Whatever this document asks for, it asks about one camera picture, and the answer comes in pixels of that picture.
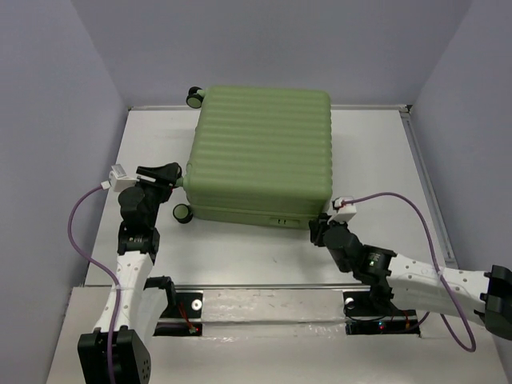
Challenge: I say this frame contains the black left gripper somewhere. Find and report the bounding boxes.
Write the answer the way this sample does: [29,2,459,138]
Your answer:
[133,163,179,227]

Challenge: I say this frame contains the green hardshell suitcase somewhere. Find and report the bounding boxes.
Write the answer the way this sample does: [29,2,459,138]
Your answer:
[173,86,333,230]

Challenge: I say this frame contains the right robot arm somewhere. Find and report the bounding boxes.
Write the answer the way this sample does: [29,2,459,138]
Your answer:
[309,213,511,340]

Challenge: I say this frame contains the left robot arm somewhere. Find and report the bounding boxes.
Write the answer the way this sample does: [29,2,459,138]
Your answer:
[78,162,182,383]

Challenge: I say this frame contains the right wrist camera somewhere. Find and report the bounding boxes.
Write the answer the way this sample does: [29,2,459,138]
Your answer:
[328,197,357,224]

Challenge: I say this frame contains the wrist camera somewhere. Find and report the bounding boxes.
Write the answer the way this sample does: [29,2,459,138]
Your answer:
[328,197,357,224]
[100,164,137,193]

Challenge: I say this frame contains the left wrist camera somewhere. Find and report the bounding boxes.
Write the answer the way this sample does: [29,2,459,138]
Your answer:
[100,164,137,193]

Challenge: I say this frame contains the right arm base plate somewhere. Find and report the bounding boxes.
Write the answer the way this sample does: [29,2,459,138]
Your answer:
[343,290,421,336]

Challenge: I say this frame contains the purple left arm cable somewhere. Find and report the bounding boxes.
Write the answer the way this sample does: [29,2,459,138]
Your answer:
[66,183,121,384]

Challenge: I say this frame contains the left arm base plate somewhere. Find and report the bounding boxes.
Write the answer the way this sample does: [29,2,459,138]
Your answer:
[154,290,203,337]

